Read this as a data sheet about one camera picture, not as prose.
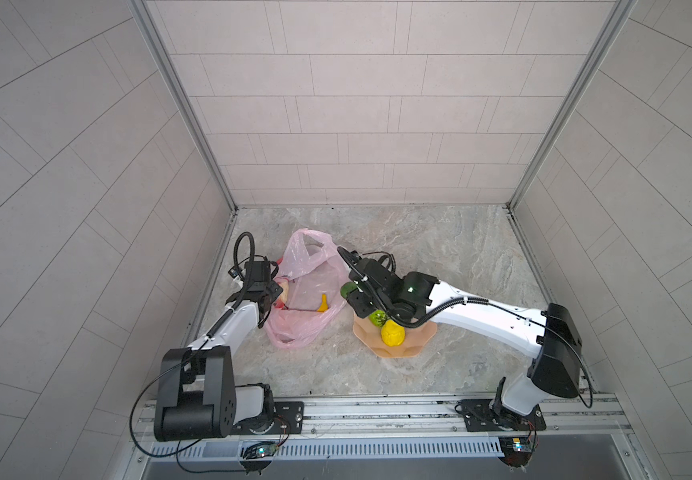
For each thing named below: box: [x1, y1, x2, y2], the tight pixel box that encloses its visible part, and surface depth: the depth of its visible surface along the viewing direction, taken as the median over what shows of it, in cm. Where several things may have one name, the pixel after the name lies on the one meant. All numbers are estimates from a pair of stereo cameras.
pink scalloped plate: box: [352, 314, 437, 359], surface depth 82 cm
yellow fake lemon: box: [381, 319, 405, 347], surface depth 81 cm
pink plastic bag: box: [265, 228, 351, 349], surface depth 86 cm
